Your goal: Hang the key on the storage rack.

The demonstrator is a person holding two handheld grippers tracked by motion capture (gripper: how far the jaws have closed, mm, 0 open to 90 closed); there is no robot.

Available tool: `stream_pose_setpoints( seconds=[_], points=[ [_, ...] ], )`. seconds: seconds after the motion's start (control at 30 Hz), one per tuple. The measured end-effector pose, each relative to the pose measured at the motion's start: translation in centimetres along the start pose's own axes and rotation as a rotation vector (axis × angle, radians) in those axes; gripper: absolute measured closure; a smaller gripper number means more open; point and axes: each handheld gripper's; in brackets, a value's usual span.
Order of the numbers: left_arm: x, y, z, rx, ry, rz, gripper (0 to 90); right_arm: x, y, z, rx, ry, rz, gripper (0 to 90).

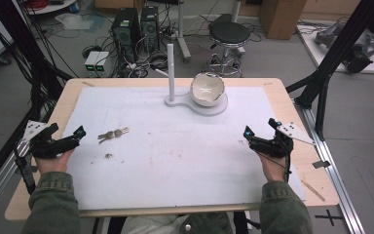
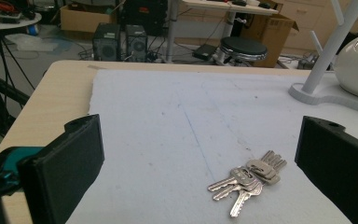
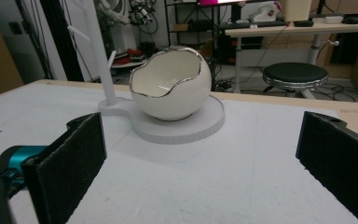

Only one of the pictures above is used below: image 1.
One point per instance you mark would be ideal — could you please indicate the large black computer tower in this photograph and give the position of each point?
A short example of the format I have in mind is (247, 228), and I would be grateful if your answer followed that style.
(125, 32)

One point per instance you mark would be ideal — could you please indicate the black tape piece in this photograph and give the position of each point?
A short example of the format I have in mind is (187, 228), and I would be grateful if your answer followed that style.
(321, 164)

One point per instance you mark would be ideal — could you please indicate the grey metal stand leg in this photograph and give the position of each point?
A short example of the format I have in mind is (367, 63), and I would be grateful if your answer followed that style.
(182, 35)

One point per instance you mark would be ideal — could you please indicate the person's left hand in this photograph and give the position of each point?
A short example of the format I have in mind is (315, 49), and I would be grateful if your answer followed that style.
(52, 164)

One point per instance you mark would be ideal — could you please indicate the bunch of silver keys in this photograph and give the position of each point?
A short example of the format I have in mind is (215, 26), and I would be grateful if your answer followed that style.
(112, 134)

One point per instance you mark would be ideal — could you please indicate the white power supply box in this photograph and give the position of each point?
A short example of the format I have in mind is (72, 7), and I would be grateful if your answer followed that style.
(92, 61)
(102, 62)

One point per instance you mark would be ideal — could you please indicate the white stand with pole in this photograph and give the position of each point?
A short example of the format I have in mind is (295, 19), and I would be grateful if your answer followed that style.
(170, 71)

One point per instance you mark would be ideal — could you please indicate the person's green jacket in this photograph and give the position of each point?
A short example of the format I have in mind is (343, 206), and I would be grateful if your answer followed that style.
(207, 224)

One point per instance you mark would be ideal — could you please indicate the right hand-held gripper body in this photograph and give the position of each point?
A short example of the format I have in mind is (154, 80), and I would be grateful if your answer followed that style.
(277, 148)

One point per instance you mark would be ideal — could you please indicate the round white table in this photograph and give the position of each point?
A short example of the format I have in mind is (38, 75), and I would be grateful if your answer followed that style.
(50, 6)

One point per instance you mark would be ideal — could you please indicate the black round stool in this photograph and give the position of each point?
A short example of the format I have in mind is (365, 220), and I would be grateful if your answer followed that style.
(230, 34)

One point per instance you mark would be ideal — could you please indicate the white floor platform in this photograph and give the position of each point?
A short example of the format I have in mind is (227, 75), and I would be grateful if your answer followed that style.
(318, 53)

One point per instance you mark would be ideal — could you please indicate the person's light trousers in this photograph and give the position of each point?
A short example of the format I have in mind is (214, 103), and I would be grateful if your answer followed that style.
(152, 226)

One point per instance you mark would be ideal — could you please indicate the grey machine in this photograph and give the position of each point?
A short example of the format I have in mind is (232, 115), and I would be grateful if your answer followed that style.
(358, 48)

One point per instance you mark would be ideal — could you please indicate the white cracked eggshell bowl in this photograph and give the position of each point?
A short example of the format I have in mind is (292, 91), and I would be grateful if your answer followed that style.
(206, 91)

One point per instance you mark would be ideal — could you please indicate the brown cardboard box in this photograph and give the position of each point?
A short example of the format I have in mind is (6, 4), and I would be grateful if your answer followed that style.
(280, 18)

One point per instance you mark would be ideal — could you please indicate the clear plastic sheet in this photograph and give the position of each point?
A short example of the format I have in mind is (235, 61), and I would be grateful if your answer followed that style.
(78, 21)

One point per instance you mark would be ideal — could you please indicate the person's right hand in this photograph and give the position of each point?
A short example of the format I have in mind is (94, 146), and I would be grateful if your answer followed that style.
(274, 169)

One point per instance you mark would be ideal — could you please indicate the black metal frame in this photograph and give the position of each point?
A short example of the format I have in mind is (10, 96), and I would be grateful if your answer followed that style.
(341, 45)
(16, 35)

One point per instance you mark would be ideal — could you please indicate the white table mat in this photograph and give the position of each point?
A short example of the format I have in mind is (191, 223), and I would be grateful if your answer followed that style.
(175, 162)

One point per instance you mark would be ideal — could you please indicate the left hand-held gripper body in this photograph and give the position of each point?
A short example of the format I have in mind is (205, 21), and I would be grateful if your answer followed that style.
(47, 146)

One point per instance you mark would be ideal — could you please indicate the small black computer tower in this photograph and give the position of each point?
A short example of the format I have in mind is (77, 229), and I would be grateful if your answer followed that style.
(149, 27)

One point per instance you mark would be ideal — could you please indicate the thin wooden stick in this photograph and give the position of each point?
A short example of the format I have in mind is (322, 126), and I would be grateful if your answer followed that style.
(313, 190)

